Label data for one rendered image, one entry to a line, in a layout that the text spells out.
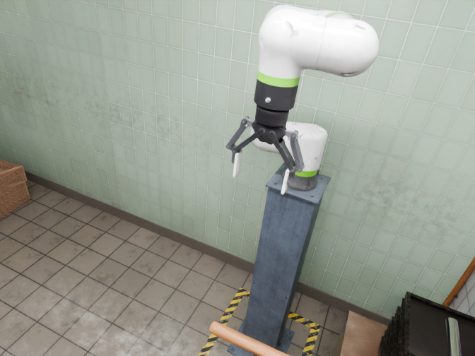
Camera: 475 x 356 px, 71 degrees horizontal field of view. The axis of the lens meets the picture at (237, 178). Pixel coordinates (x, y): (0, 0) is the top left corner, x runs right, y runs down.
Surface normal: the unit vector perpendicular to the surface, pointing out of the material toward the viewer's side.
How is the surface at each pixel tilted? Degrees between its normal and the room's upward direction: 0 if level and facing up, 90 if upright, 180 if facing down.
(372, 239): 90
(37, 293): 0
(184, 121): 90
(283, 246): 90
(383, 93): 90
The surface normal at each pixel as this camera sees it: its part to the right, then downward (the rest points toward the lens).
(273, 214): -0.44, 0.46
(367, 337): 0.09, -0.83
